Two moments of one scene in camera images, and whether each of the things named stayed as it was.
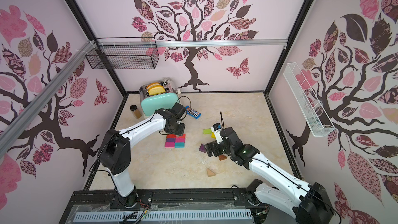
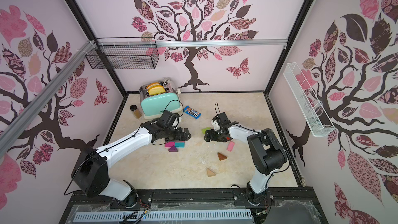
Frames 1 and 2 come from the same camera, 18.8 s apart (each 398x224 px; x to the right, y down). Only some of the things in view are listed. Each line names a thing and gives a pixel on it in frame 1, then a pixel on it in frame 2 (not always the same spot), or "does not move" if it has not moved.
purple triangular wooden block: x=202 y=149 -> x=172 y=149
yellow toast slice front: x=156 y=89 does not move
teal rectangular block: x=180 y=144 does not move
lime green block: x=207 y=131 does not move
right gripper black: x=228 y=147 -> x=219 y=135
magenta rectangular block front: x=169 y=144 does not move
